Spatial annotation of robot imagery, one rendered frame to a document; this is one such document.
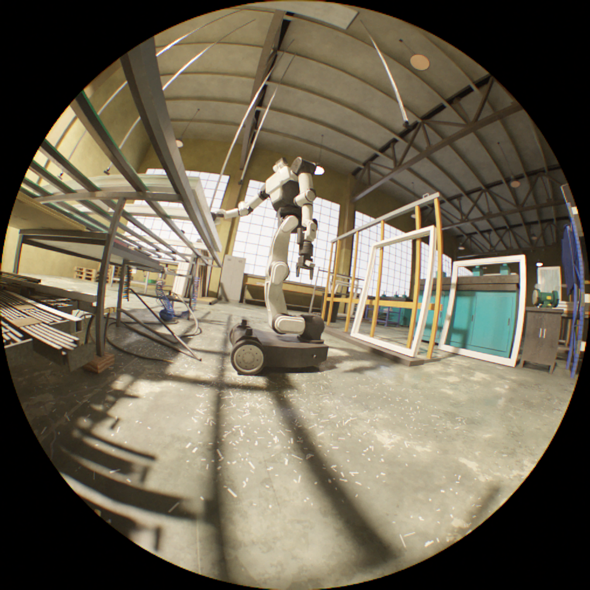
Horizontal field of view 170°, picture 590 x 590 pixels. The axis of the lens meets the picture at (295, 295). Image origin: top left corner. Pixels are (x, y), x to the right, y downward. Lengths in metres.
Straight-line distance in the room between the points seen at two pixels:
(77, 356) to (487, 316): 3.60
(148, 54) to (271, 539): 0.90
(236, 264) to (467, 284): 7.91
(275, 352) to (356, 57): 8.44
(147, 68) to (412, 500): 1.07
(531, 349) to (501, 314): 0.75
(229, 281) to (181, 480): 8.25
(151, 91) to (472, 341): 3.73
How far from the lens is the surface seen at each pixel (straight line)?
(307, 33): 8.19
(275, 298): 1.29
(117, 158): 0.85
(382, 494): 0.60
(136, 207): 1.57
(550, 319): 3.04
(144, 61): 0.49
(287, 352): 1.19
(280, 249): 1.33
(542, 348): 3.03
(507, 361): 3.00
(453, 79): 9.19
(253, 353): 1.10
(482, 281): 3.48
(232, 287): 8.52
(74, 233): 1.19
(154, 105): 0.54
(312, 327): 1.38
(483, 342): 3.43
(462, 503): 0.68
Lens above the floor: 0.45
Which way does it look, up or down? 2 degrees up
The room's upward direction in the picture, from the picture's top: 8 degrees clockwise
